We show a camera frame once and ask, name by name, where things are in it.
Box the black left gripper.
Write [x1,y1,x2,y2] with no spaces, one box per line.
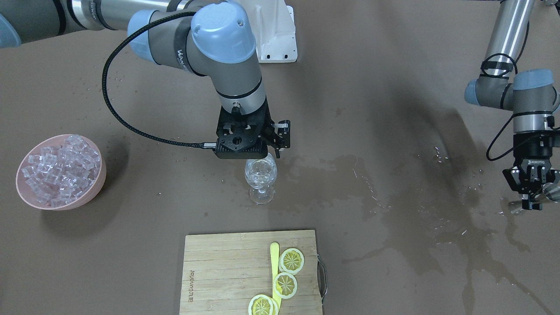
[503,131,559,210]

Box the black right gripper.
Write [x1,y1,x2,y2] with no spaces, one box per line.
[219,101,291,159]

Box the small steel jigger cup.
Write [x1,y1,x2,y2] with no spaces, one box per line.
[540,183,560,203]

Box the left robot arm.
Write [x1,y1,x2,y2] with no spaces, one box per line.
[464,0,559,210]

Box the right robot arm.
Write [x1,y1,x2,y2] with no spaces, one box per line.
[0,0,291,159]

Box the clear wine glass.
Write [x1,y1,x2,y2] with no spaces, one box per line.
[244,153,278,205]

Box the pink ice bowl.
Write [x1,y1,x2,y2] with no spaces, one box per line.
[15,134,107,210]

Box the yellow plastic knife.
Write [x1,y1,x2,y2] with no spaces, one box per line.
[269,242,282,308]

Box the bamboo cutting board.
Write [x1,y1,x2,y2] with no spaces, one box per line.
[179,230,323,315]

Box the lemon slice middle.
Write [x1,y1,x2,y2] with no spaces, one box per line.
[273,273,298,299]

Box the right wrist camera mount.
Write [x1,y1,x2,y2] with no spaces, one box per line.
[212,121,268,160]

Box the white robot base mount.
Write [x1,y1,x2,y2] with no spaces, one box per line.
[252,0,298,63]

